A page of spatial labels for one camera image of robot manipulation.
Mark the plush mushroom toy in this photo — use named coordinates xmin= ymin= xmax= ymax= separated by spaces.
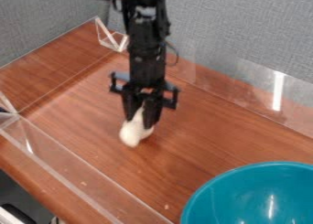
xmin=119 ymin=108 xmax=154 ymax=148

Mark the clear acrylic barrier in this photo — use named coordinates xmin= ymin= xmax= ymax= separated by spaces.
xmin=0 ymin=114 xmax=175 ymax=224
xmin=167 ymin=48 xmax=313 ymax=139
xmin=0 ymin=18 xmax=110 ymax=112

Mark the clear acrylic corner bracket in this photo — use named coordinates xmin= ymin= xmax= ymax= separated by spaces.
xmin=94 ymin=17 xmax=130 ymax=53

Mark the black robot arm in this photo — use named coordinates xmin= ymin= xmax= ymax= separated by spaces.
xmin=110 ymin=0 xmax=178 ymax=130

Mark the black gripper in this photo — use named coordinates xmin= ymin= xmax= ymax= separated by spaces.
xmin=110 ymin=24 xmax=179 ymax=130

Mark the blue bowl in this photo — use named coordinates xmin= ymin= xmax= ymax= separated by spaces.
xmin=179 ymin=162 xmax=313 ymax=224

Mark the clear acrylic back barrier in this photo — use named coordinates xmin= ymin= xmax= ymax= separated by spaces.
xmin=167 ymin=48 xmax=313 ymax=139

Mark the clear acrylic front barrier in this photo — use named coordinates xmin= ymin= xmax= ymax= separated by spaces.
xmin=0 ymin=114 xmax=175 ymax=224

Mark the clear acrylic left barrier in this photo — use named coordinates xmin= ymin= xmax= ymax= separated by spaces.
xmin=0 ymin=18 xmax=110 ymax=112

